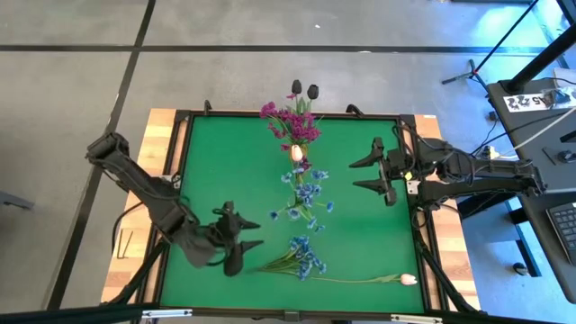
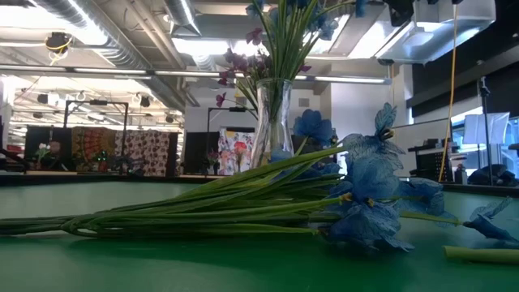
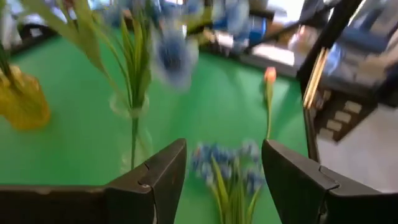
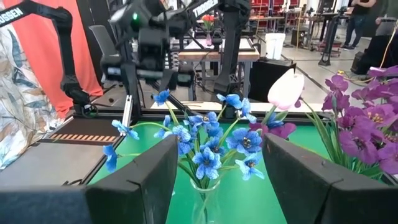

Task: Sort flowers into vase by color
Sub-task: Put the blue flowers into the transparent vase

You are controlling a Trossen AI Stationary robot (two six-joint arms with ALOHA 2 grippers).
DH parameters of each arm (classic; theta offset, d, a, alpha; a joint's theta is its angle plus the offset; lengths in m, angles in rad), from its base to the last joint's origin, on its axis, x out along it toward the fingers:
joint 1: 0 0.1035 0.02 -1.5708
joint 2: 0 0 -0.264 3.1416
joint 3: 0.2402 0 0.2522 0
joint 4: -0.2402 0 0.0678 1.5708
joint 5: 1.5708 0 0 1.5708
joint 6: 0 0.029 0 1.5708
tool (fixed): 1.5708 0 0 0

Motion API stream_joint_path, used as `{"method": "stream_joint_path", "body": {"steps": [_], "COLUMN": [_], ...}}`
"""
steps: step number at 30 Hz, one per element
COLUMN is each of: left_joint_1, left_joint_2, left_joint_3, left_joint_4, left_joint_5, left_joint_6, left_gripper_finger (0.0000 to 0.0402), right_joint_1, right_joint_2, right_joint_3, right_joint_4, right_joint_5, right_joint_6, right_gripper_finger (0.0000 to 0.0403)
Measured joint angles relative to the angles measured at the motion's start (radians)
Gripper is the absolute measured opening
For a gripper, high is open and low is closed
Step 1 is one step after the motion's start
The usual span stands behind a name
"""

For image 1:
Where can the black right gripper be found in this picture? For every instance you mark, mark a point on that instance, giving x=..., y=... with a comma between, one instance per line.
x=389, y=197

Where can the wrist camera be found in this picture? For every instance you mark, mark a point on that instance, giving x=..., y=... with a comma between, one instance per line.
x=221, y=229
x=397, y=163

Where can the black round knob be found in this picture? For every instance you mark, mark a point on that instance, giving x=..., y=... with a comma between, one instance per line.
x=566, y=156

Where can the grey centre bracket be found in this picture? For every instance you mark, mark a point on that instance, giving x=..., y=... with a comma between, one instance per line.
x=291, y=315

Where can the white printed label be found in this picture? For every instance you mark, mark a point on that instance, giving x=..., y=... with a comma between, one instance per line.
x=524, y=102

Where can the blue artificial flower bunch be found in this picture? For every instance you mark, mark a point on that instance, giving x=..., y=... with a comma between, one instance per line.
x=306, y=189
x=302, y=261

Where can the thin black tripod stand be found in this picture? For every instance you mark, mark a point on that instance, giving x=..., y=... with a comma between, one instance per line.
x=471, y=72

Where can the black desk foot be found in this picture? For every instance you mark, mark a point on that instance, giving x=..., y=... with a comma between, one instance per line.
x=524, y=243

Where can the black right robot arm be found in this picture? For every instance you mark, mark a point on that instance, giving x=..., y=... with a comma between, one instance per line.
x=486, y=173

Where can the thin hex key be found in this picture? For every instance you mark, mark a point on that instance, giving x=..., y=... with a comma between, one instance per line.
x=119, y=243

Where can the black desk crossbeam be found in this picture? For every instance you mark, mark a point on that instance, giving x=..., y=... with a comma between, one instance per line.
x=477, y=208

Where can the black keyboard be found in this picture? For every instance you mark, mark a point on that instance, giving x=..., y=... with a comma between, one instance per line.
x=568, y=229

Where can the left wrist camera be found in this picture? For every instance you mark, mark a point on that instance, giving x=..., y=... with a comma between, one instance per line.
x=221, y=229

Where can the black corner post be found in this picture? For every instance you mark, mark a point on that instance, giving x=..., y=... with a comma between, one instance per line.
x=569, y=10

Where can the grey furniture leg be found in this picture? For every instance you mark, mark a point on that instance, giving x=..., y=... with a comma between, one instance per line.
x=13, y=201

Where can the power strip with plugs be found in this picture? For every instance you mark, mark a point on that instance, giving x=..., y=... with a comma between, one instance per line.
x=491, y=151

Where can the yellow glass vase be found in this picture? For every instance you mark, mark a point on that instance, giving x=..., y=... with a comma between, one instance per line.
x=290, y=153

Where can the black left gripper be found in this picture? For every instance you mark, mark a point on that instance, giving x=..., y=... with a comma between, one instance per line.
x=234, y=263

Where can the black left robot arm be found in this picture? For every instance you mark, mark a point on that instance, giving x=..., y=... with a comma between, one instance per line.
x=148, y=193

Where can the black frame clip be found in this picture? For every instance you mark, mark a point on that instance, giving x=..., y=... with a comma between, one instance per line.
x=354, y=109
x=207, y=107

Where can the black overhead frame beam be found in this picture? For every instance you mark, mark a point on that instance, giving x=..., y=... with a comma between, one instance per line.
x=67, y=316

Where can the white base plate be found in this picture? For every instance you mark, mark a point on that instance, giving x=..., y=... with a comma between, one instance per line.
x=411, y=188
x=175, y=181

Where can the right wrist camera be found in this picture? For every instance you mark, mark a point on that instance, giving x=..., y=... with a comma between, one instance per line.
x=397, y=163

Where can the black frame strut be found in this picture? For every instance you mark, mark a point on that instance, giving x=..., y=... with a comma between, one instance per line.
x=443, y=274
x=137, y=274

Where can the silver bracket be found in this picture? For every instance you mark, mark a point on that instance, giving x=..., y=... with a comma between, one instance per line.
x=416, y=319
x=166, y=313

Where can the small black floor object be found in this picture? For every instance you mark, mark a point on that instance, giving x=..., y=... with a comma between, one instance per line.
x=520, y=269

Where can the dark grey desk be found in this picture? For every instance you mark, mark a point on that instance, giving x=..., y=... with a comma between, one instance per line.
x=531, y=135
x=546, y=238

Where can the thick black post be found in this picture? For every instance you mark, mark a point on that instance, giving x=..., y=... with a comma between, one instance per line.
x=540, y=60

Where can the green table mat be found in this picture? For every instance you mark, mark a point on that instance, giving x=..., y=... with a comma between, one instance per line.
x=360, y=247

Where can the black table frame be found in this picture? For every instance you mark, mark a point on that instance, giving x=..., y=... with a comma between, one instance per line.
x=225, y=113

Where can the white box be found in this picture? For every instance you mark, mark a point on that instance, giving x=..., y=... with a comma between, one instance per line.
x=567, y=77

